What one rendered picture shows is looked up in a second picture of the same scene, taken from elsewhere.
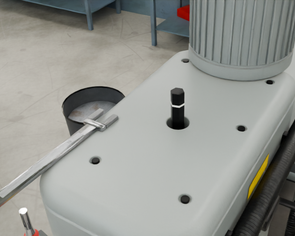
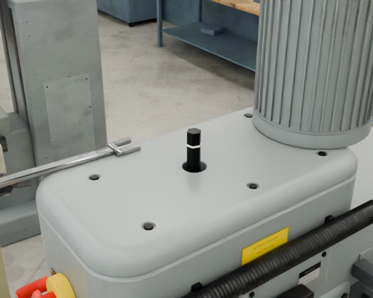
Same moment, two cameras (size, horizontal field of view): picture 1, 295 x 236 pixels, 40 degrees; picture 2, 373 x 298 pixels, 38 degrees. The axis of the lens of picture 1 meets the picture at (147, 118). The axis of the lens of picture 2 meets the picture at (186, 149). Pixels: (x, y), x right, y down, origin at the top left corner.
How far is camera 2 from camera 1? 0.32 m
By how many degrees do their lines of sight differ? 18
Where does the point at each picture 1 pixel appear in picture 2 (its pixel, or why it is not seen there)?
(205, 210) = (159, 239)
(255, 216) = (235, 279)
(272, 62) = (328, 132)
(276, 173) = (288, 249)
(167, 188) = (139, 214)
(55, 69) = not seen: hidden behind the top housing
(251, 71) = (301, 136)
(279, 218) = not seen: outside the picture
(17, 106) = not seen: hidden behind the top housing
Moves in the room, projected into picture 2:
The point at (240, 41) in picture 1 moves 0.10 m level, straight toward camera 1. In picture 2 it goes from (290, 99) to (259, 123)
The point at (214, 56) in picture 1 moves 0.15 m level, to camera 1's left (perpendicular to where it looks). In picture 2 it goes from (267, 113) to (180, 100)
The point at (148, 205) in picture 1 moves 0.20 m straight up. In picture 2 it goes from (112, 222) to (100, 73)
